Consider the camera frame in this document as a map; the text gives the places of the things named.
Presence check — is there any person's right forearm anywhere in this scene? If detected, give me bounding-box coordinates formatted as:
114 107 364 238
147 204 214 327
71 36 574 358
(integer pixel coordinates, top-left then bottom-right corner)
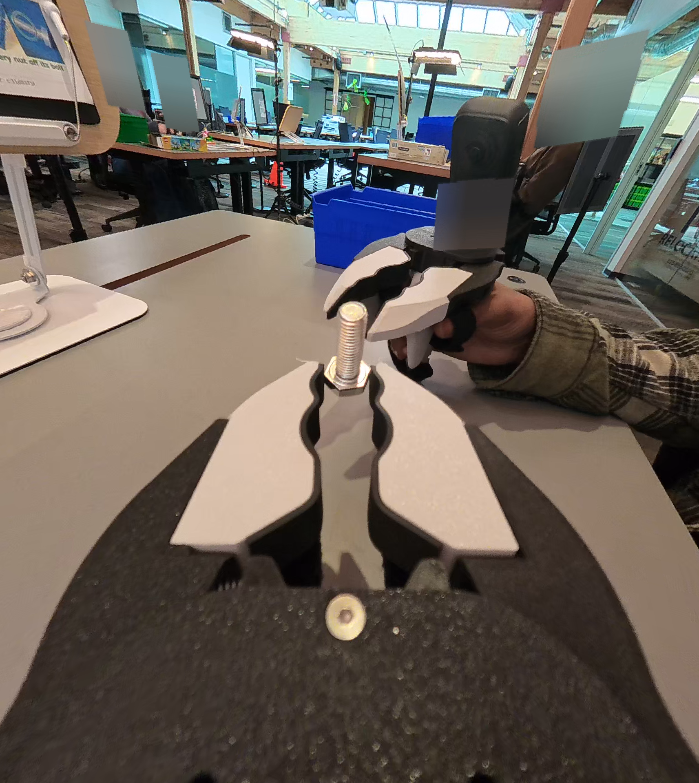
469 290 699 466

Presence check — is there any wooden desk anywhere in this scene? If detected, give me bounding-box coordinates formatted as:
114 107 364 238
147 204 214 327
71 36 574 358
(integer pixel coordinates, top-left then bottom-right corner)
108 142 278 216

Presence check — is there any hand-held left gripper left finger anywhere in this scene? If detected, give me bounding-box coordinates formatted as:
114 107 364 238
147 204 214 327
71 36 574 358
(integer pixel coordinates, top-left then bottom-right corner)
169 361 325 555

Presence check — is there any printed paper sheet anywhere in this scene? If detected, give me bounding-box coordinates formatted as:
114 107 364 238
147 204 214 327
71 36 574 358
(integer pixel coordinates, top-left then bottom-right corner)
0 0 96 108

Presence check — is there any black office chair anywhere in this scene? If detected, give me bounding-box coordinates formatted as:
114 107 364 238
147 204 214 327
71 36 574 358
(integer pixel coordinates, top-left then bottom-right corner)
505 199 564 274

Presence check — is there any cardboard box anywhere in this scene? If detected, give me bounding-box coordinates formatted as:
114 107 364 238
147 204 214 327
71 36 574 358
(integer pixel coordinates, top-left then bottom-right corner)
388 139 452 166

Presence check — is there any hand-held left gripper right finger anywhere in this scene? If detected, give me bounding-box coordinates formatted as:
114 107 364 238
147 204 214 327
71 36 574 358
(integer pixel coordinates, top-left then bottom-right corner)
369 364 520 559

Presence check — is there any black light stand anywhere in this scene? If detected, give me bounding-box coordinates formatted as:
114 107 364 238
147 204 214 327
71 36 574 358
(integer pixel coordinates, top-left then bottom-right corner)
263 37 303 222

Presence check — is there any person's right hand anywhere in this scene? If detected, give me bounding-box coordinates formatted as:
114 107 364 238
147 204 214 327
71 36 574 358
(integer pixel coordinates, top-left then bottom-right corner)
389 286 538 381

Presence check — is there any blue storage bin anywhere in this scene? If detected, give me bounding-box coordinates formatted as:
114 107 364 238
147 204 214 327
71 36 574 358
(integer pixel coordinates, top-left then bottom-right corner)
416 115 457 150

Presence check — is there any blue divided plastic bin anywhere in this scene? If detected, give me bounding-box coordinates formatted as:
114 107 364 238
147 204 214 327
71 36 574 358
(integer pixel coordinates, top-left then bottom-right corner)
312 185 439 270

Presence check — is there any silver hex bolt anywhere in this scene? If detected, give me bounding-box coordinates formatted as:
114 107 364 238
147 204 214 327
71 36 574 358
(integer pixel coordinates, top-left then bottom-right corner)
323 301 371 394

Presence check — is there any black panel on stand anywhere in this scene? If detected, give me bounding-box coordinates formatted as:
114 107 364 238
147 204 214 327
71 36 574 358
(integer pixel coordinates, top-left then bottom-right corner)
547 126 645 283

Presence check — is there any studio light panel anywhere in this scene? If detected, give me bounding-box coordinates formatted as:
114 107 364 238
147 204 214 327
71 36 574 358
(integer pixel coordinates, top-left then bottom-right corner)
227 27 281 60
411 46 464 76

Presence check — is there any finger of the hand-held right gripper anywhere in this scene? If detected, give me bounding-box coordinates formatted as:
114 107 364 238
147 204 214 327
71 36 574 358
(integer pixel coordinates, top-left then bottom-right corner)
367 267 474 342
324 246 411 320

